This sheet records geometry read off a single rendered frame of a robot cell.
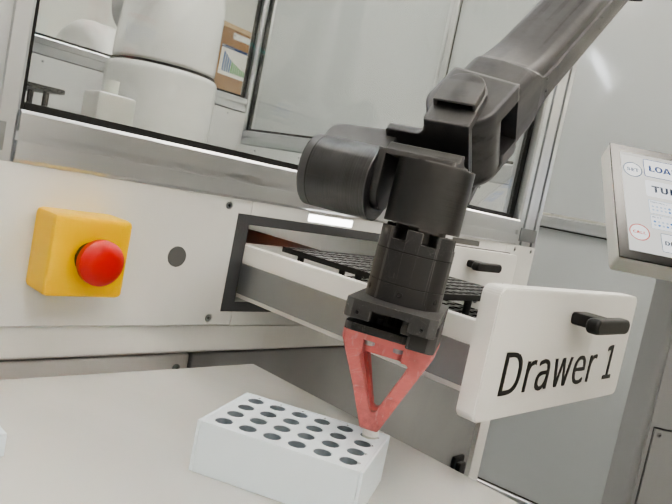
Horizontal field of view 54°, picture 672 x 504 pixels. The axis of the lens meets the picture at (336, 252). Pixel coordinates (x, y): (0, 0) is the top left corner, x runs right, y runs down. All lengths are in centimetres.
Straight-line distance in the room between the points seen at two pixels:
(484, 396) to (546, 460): 199
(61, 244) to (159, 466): 21
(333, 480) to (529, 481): 213
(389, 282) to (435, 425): 74
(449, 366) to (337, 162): 20
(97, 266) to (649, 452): 129
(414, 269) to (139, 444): 24
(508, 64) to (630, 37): 197
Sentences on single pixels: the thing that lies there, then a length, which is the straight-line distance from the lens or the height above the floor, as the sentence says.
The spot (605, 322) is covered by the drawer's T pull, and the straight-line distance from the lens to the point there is 62.
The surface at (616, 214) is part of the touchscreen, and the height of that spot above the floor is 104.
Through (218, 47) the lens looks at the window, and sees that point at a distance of 74.
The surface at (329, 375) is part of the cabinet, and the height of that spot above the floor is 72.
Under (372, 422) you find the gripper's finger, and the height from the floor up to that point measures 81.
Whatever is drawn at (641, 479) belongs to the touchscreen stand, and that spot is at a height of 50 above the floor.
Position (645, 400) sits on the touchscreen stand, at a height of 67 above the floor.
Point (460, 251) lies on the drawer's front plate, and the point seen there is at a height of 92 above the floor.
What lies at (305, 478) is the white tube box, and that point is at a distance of 47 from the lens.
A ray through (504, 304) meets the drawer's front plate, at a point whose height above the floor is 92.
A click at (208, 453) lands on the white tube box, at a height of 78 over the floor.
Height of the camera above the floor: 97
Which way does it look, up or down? 5 degrees down
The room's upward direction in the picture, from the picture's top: 11 degrees clockwise
